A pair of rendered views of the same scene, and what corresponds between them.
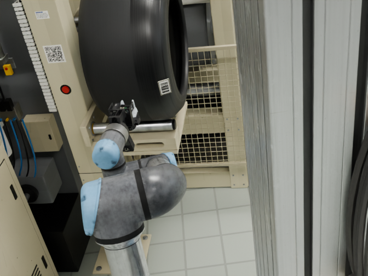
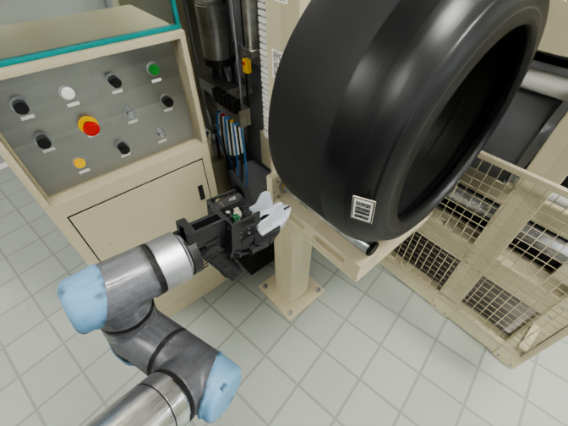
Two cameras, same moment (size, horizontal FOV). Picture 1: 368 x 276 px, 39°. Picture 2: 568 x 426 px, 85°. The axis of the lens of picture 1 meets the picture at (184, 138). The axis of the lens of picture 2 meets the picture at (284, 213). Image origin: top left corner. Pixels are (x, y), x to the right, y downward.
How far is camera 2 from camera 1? 1.30 m
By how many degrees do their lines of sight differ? 30
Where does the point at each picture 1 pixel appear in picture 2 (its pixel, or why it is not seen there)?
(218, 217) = (393, 324)
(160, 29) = (418, 98)
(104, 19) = (326, 26)
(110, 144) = (86, 294)
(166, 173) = not seen: outside the picture
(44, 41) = (275, 42)
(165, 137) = (350, 254)
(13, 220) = (188, 216)
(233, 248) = (380, 369)
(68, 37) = not seen: hidden behind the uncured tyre
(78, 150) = not seen: hidden behind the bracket
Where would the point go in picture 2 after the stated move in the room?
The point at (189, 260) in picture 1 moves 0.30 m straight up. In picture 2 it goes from (332, 344) to (341, 316)
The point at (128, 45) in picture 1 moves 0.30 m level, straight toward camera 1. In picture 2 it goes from (335, 98) to (201, 216)
